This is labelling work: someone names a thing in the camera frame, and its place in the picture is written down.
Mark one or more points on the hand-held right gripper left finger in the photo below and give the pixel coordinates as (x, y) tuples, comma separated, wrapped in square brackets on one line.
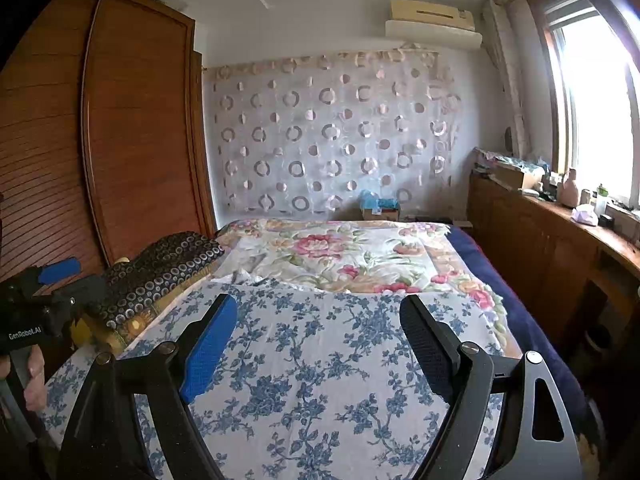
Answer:
[(210, 350)]

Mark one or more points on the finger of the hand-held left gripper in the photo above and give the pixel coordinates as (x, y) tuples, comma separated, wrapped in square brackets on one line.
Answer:
[(82, 290), (60, 270)]

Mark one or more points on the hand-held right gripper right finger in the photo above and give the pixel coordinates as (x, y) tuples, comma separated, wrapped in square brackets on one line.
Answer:
[(430, 345)]

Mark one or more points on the dark circle-print garment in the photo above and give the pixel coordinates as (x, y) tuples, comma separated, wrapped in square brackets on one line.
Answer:
[(165, 265)]

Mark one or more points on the person's left hand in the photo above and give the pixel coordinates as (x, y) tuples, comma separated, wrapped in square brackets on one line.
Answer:
[(36, 375)]

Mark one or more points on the navy blue blanket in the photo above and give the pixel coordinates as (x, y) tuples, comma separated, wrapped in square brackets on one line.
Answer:
[(500, 270)]

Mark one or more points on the small cardboard box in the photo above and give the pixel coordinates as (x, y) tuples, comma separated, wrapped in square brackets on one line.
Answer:
[(378, 215)]

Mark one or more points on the pink floral bedsheet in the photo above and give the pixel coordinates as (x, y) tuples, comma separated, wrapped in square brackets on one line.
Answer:
[(325, 250)]

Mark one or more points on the wooden cabinet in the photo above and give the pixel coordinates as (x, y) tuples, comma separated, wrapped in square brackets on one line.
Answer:
[(520, 235)]

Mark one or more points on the blue plastic bag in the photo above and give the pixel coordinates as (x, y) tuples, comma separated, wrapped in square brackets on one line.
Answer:
[(375, 201)]

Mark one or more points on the wooden wardrobe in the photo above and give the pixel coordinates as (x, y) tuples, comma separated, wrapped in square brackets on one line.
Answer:
[(140, 135)]

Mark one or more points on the black bin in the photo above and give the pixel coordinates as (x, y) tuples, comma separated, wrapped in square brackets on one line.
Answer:
[(597, 338)]

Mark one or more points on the open cardboard box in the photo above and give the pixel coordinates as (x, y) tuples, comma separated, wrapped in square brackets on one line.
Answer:
[(520, 176)]

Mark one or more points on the pile of cloths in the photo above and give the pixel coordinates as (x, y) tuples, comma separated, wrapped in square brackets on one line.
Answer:
[(487, 160)]

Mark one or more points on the pale pink plastic bag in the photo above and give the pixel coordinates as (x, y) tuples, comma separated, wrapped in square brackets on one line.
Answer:
[(585, 215)]

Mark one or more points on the pink bottle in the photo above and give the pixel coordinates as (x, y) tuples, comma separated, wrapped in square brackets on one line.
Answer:
[(570, 190)]

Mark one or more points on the small black box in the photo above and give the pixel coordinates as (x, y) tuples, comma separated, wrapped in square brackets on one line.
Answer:
[(606, 220)]

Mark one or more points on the green-capped bottle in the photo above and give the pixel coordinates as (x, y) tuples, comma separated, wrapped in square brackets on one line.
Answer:
[(601, 201)]

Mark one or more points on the grey box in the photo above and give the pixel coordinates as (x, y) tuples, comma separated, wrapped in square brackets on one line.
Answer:
[(627, 220)]

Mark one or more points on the sheer circle-pattern curtain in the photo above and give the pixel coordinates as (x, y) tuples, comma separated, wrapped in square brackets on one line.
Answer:
[(325, 135)]

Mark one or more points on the bundled window curtain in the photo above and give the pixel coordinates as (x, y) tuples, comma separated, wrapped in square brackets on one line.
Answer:
[(505, 70)]

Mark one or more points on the window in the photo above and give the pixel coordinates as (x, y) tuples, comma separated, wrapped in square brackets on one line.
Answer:
[(600, 110)]

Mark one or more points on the round dark wall ornament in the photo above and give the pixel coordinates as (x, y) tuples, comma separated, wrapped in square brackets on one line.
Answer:
[(509, 140)]

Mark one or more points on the wall air conditioner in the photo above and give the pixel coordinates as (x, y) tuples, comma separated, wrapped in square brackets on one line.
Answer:
[(430, 22)]

